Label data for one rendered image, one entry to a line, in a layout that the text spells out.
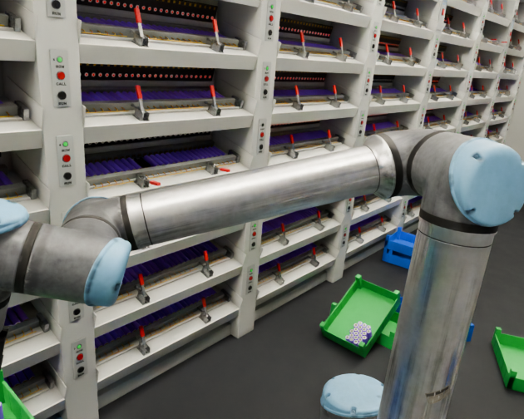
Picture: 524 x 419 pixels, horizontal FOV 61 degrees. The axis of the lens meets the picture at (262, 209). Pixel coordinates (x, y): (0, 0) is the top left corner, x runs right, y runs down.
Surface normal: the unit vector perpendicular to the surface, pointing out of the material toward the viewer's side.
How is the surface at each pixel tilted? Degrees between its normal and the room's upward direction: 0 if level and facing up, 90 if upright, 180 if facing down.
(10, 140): 106
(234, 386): 0
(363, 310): 28
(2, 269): 86
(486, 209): 80
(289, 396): 0
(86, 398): 90
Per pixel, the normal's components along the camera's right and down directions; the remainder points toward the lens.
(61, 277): 0.26, 0.22
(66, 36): 0.75, 0.28
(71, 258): 0.38, -0.32
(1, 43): 0.70, 0.52
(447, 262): -0.44, 0.21
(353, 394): -0.01, -0.97
